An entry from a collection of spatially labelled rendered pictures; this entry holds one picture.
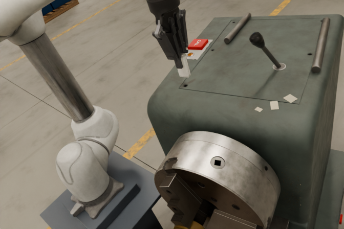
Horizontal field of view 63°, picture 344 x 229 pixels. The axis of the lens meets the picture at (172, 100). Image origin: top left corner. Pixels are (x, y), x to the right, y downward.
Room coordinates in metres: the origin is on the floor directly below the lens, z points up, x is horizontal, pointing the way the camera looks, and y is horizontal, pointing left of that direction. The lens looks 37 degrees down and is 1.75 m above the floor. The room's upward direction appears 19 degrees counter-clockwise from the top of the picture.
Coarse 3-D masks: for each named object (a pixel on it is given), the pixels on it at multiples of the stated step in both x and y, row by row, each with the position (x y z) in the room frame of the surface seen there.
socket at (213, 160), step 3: (213, 159) 0.42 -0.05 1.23; (216, 159) 0.42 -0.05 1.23; (219, 159) 0.42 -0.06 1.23; (222, 159) 0.41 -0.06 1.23; (210, 162) 0.41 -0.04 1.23; (213, 162) 0.41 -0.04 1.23; (216, 162) 0.42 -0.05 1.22; (219, 162) 0.42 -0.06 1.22; (222, 162) 0.41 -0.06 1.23; (213, 165) 0.40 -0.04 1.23; (216, 165) 0.42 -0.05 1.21; (219, 165) 0.42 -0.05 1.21; (222, 165) 0.40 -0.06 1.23; (216, 168) 0.40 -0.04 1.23; (219, 168) 0.39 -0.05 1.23; (222, 168) 0.39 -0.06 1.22
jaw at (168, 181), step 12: (168, 168) 0.46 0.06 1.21; (168, 180) 0.43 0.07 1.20; (180, 180) 0.43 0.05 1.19; (168, 192) 0.42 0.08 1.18; (180, 192) 0.41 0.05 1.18; (192, 192) 0.41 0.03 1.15; (168, 204) 0.40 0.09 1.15; (180, 204) 0.38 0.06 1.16; (192, 204) 0.39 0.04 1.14; (180, 216) 0.37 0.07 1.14; (192, 216) 0.37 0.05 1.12
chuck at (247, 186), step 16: (176, 144) 0.54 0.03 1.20; (192, 144) 0.49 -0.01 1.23; (208, 144) 0.46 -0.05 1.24; (192, 160) 0.43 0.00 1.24; (208, 160) 0.42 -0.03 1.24; (224, 160) 0.41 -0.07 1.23; (240, 160) 0.41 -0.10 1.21; (160, 176) 0.48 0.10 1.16; (192, 176) 0.41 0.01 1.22; (208, 176) 0.38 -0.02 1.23; (224, 176) 0.37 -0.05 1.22; (240, 176) 0.37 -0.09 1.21; (256, 176) 0.37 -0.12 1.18; (160, 192) 0.50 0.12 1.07; (208, 192) 0.39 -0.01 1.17; (224, 192) 0.36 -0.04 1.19; (240, 192) 0.34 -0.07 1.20; (256, 192) 0.35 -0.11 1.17; (272, 192) 0.36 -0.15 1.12; (224, 208) 0.36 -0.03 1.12; (240, 208) 0.34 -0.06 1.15; (256, 208) 0.32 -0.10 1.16; (272, 208) 0.34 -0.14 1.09
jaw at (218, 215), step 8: (216, 216) 0.36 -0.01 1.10; (224, 216) 0.36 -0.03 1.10; (232, 216) 0.35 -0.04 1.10; (208, 224) 0.35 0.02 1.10; (216, 224) 0.34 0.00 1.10; (224, 224) 0.34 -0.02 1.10; (232, 224) 0.33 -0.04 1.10; (240, 224) 0.33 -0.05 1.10; (248, 224) 0.32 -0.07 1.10; (256, 224) 0.32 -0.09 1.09
